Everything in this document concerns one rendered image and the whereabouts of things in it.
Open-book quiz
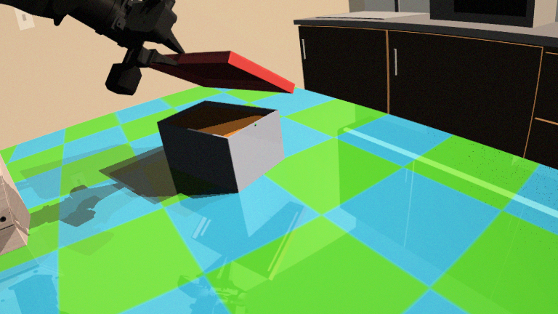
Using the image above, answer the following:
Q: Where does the red lid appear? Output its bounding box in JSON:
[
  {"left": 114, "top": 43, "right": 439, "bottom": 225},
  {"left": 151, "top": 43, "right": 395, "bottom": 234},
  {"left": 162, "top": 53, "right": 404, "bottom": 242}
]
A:
[{"left": 149, "top": 51, "right": 295, "bottom": 94}]

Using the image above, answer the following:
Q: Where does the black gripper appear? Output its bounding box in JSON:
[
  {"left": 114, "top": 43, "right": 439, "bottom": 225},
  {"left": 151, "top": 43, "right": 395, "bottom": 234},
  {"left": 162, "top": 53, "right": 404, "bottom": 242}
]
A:
[{"left": 94, "top": 0, "right": 185, "bottom": 96}]

